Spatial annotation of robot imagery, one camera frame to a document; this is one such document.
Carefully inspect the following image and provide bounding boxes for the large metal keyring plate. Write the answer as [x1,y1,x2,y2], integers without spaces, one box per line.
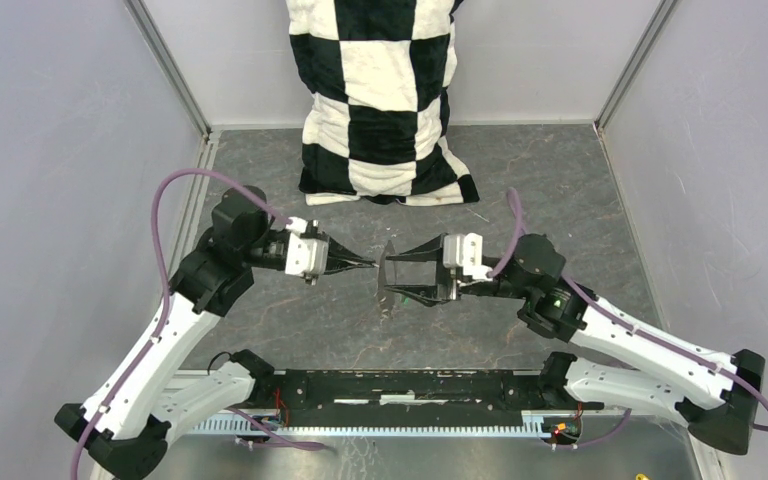
[376,241,397,321]

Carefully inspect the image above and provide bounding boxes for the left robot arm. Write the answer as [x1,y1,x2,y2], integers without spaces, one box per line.
[55,187,376,479]

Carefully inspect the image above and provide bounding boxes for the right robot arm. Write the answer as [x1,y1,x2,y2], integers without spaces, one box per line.
[389,233,766,455]

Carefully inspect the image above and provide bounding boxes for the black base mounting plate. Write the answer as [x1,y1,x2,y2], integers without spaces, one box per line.
[232,370,604,428]

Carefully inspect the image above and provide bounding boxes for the black white checkered blanket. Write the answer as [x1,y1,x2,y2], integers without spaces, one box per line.
[287,0,479,207]

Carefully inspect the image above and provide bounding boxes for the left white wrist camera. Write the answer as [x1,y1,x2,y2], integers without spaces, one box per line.
[284,217,329,285]

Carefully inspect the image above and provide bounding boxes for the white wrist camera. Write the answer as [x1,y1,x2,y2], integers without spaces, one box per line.
[442,233,492,281]
[284,217,329,285]

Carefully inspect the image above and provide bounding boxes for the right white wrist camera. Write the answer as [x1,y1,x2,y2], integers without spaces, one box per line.
[442,233,492,281]

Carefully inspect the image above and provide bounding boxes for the aluminium frame rail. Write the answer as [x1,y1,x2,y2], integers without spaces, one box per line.
[110,368,713,417]

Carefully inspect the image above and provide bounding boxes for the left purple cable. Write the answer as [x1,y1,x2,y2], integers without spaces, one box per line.
[67,167,329,480]

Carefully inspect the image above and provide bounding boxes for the grey slotted cable duct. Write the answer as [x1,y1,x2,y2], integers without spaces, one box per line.
[190,412,550,439]

